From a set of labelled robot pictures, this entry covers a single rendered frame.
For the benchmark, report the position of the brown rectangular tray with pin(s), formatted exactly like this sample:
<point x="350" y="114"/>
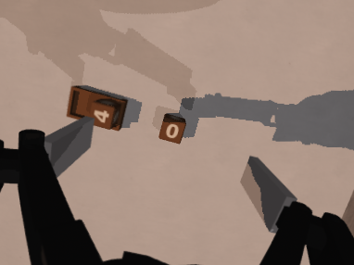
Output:
<point x="81" y="100"/>

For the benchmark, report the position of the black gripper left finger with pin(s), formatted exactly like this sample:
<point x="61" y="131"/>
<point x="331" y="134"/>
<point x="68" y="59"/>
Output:
<point x="53" y="236"/>

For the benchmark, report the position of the brown cube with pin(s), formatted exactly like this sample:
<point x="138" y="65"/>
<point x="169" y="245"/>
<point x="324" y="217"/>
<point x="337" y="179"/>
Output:
<point x="106" y="113"/>
<point x="172" y="129"/>

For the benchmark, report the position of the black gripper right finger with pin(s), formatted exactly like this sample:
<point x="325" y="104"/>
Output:
<point x="329" y="240"/>

